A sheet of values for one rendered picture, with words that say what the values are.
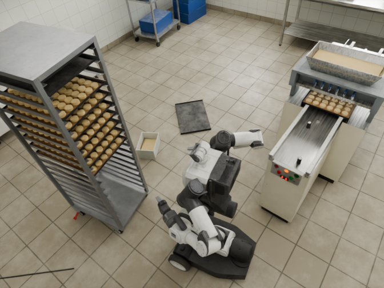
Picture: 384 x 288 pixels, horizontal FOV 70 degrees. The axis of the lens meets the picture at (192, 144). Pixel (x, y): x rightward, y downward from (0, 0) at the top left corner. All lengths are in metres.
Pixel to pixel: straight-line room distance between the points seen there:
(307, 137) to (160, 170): 1.66
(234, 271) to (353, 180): 1.67
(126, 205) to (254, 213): 1.28
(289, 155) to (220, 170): 0.85
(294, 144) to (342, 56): 0.84
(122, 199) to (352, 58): 2.45
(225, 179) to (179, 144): 1.98
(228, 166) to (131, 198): 1.54
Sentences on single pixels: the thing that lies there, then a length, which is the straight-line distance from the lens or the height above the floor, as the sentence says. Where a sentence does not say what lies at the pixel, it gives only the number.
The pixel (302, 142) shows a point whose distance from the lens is 2.41.
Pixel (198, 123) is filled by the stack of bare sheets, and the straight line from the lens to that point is 3.68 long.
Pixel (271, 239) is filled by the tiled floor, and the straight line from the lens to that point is 2.83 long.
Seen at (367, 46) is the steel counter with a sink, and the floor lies 0.23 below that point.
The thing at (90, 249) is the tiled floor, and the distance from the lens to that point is 2.98.
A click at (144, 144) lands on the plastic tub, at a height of 0.06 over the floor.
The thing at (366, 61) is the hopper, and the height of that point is 1.27.
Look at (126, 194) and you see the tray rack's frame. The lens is 2.97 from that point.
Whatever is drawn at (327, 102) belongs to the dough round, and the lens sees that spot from 2.72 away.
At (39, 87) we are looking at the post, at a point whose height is 1.77.
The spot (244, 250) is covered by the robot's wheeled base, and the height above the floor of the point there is 0.35.
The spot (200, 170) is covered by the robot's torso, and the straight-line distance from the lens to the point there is 1.58.
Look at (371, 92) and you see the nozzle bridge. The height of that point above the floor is 1.18.
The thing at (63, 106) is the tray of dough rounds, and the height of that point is 1.51.
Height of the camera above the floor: 2.56
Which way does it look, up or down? 48 degrees down
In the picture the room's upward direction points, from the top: 6 degrees counter-clockwise
